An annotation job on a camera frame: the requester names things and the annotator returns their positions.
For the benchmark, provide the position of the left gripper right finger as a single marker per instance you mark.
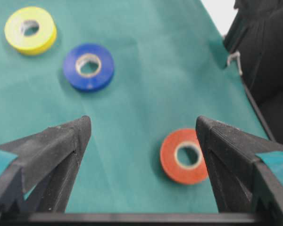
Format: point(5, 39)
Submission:
point(241, 181)

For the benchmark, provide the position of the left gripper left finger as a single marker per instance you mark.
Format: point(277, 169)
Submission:
point(42, 175)

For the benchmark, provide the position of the red tape roll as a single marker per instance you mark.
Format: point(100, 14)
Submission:
point(182, 159)

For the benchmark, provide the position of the blue tape roll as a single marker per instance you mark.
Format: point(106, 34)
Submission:
point(89, 67)

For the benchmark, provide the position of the yellow tape roll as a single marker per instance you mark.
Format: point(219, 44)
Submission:
point(30, 30)

